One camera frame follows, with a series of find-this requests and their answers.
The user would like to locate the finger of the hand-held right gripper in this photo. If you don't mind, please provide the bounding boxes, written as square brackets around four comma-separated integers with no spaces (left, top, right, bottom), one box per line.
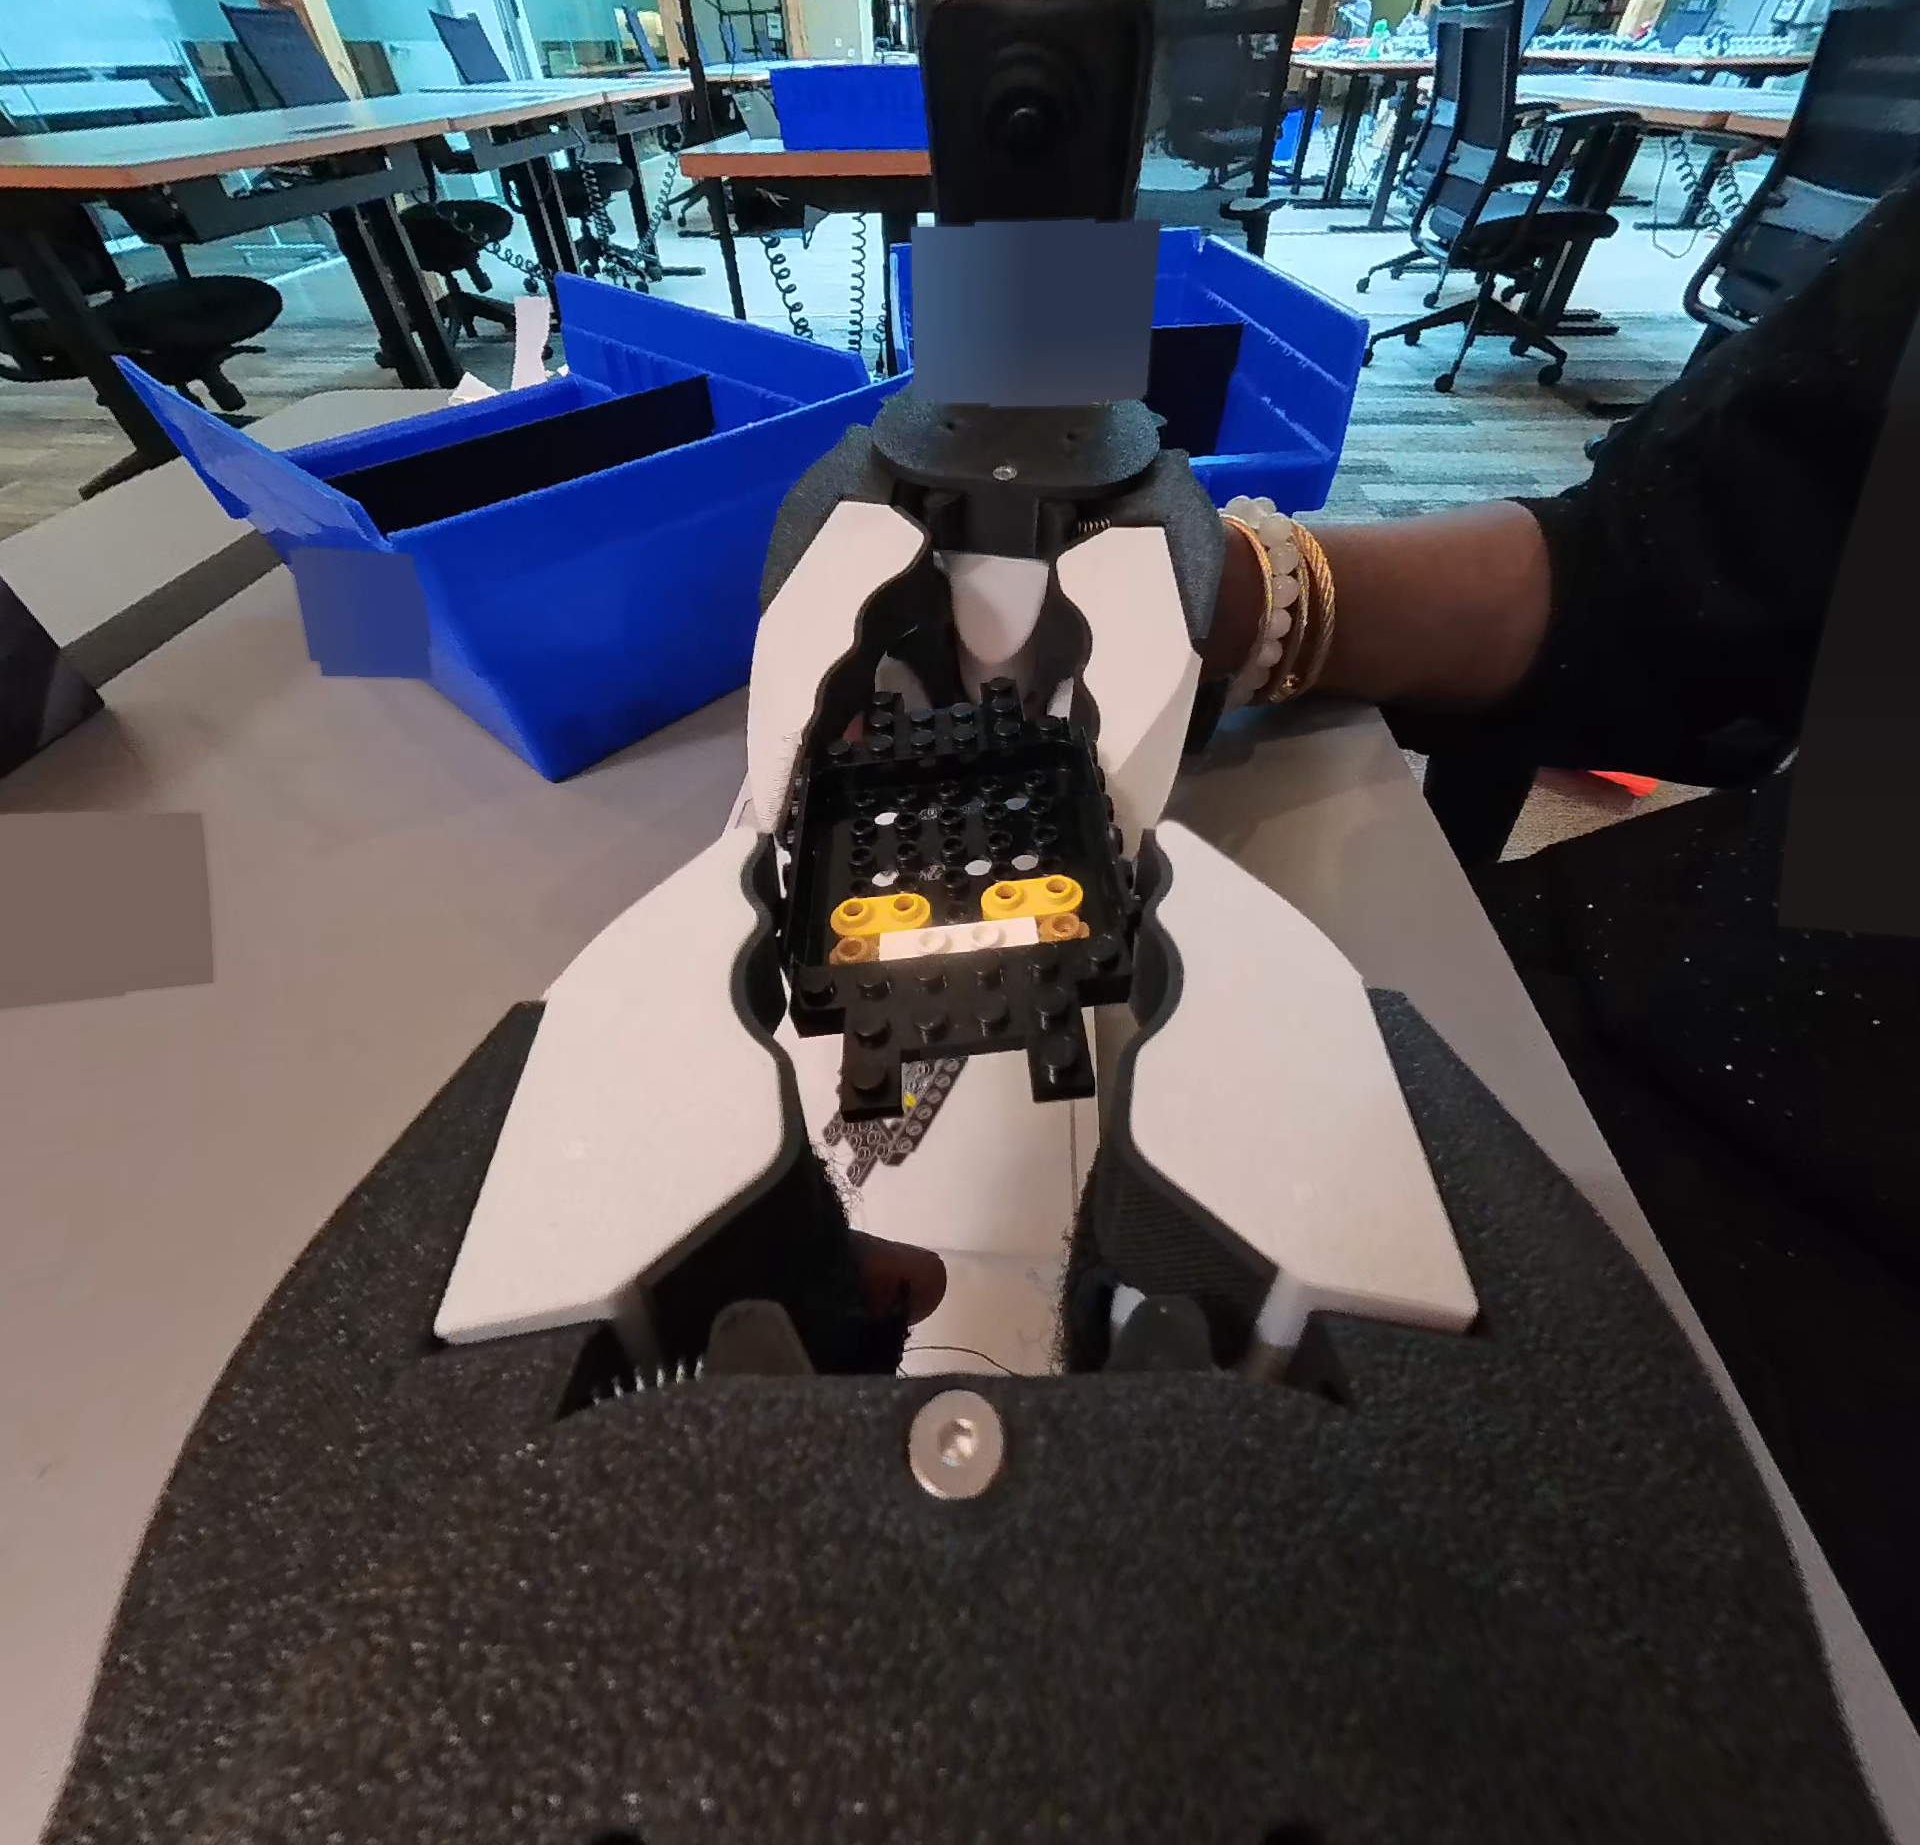
[1044,516,1203,839]
[733,502,934,844]

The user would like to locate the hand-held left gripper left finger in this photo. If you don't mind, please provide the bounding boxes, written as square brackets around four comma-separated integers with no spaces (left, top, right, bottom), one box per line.
[429,825,795,1354]

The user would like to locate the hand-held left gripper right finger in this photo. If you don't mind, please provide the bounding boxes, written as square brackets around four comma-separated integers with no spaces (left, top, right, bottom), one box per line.
[1098,818,1483,1377]

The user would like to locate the black toy brick model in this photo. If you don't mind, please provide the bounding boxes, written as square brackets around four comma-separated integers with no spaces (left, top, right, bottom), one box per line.
[779,681,1146,1119]

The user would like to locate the person's right forearm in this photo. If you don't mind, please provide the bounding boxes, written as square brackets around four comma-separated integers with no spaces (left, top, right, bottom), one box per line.
[1202,375,1920,797]

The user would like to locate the person's left hand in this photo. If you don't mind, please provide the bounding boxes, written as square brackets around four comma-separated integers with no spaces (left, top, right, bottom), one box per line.
[853,1237,953,1334]

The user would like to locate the gold bangles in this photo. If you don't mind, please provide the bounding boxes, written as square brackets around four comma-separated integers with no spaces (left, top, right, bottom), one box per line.
[1272,520,1341,704]

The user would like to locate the black office chair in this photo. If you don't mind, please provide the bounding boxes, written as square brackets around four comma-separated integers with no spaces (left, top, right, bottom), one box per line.
[1679,0,1920,375]
[0,186,289,414]
[1138,0,1313,255]
[224,4,518,348]
[1357,0,1646,395]

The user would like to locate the small blue plastic bin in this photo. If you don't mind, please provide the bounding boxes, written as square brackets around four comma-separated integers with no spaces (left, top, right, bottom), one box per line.
[768,61,925,175]

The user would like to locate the large blue plastic bin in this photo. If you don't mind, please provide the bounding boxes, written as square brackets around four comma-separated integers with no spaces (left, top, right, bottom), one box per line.
[114,270,873,785]
[889,229,1369,514]

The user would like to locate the wood-edged office desk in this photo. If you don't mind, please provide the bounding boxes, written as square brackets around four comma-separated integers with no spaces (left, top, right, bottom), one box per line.
[678,134,934,322]
[0,86,610,499]
[1512,69,1803,233]

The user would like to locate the person's lap in black clothing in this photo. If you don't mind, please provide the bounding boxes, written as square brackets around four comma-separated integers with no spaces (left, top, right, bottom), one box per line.
[1423,740,1920,1736]

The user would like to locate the white bead bracelet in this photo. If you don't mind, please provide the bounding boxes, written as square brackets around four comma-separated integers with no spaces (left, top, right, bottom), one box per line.
[1221,499,1310,702]

